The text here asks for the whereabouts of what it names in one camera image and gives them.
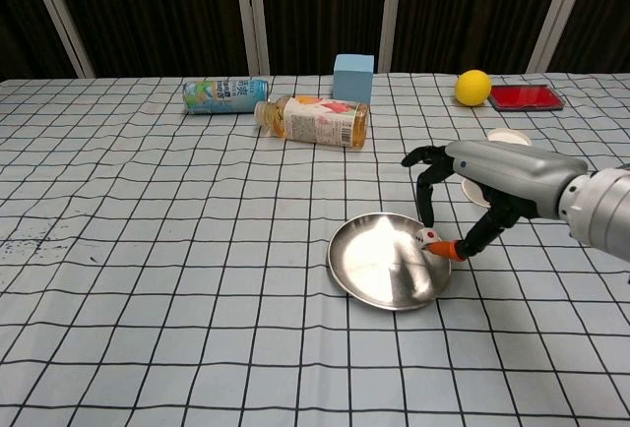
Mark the tea bottle with label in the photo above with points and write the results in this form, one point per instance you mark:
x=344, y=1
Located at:
x=320, y=122

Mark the white paper cup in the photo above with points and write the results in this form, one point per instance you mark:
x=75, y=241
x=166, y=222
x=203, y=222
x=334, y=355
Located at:
x=507, y=137

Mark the small white die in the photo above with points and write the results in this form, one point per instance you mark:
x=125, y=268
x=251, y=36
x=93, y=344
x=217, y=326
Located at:
x=426, y=237

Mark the white metal frame post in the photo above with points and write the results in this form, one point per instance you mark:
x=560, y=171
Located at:
x=252, y=14
x=396, y=14
x=59, y=14
x=553, y=14

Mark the round steel plate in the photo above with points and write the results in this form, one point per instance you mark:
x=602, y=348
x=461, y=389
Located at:
x=384, y=264

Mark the light blue cube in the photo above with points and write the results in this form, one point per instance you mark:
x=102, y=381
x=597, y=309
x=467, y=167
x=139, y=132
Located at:
x=353, y=83

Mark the red ink pad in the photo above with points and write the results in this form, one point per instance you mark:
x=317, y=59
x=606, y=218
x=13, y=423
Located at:
x=524, y=97

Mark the blue green drink can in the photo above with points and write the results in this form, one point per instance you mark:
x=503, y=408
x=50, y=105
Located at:
x=224, y=96

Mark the yellow ball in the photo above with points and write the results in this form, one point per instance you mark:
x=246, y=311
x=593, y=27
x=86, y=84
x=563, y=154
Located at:
x=473, y=87

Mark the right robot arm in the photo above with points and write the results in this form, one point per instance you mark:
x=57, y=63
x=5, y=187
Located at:
x=600, y=210

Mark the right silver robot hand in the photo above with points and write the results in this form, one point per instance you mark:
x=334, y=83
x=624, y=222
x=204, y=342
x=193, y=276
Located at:
x=512, y=171

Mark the checkered tablecloth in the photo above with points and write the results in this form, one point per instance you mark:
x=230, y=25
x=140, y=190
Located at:
x=147, y=250

